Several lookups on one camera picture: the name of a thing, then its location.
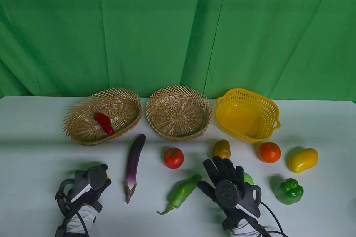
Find person's right hand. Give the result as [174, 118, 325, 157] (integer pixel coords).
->
[197, 157, 262, 229]

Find green bell pepper object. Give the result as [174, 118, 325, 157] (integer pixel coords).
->
[274, 178, 304, 205]

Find person's left hand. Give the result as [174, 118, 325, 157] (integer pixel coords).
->
[56, 164, 112, 217]

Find red tomato object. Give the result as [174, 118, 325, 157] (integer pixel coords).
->
[163, 147, 184, 169]

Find brown pear object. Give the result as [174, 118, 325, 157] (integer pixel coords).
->
[213, 139, 231, 159]

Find round wicker basket container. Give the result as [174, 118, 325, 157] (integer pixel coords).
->
[146, 85, 212, 141]

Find long green pepper object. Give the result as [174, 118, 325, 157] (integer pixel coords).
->
[157, 174, 202, 215]

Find person's left forearm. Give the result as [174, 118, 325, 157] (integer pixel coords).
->
[55, 204, 98, 237]

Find orange fruit object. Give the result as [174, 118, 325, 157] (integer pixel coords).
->
[259, 142, 281, 163]

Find black round tracker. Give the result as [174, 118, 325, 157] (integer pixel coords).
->
[70, 166, 108, 203]
[216, 180, 261, 218]

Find purple eggplant object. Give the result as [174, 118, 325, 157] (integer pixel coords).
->
[124, 134, 146, 204]

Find red chili pepper object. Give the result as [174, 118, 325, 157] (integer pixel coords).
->
[91, 107, 115, 136]

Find green background cloth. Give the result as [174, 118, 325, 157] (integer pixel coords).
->
[0, 0, 356, 101]

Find oval wicker basket container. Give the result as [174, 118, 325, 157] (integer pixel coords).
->
[63, 88, 143, 146]

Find yellow plastic basket container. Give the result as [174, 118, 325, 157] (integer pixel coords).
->
[216, 88, 281, 144]

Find yellow mango object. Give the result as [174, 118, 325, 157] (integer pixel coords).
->
[289, 148, 318, 173]

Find person's right forearm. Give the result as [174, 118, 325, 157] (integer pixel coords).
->
[222, 217, 268, 237]

